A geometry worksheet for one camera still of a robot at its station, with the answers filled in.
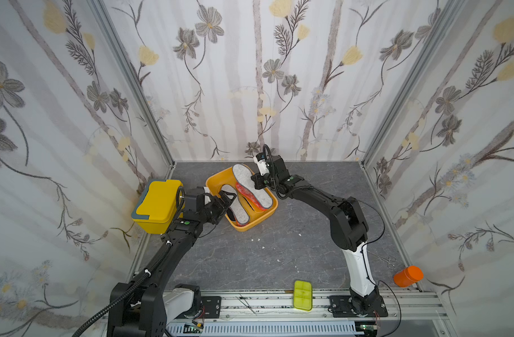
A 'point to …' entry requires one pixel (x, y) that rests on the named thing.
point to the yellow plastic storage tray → (227, 177)
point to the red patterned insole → (249, 196)
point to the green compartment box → (302, 295)
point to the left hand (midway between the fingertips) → (234, 200)
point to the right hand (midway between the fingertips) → (253, 171)
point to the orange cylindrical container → (409, 276)
